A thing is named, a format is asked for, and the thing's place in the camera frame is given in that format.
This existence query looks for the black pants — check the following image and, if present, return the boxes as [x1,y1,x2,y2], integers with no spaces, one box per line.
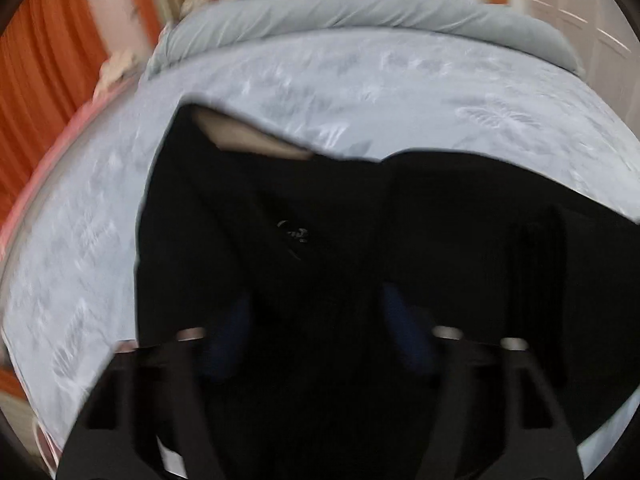
[136,103,639,479]

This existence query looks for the butterfly print bedspread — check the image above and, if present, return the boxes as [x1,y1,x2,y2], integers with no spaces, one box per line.
[1,29,639,446]

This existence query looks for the white flower pillow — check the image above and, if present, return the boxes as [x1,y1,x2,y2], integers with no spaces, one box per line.
[92,49,139,100]

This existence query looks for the grey folded duvet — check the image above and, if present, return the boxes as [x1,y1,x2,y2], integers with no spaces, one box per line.
[143,0,584,80]

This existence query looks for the small plush toy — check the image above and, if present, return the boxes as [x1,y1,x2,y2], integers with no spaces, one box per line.
[180,0,210,18]

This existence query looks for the orange curtain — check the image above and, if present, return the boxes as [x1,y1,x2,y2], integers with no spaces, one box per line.
[1,0,160,217]

